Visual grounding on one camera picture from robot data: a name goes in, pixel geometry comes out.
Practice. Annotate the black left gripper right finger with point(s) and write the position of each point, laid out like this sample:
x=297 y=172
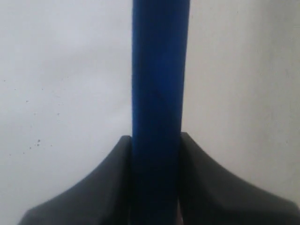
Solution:
x=209 y=194

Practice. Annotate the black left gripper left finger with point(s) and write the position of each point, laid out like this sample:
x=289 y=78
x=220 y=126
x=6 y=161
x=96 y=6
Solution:
x=101 y=198

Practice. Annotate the blue notebook cover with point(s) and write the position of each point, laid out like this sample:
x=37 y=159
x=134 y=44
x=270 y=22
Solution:
x=159 y=44

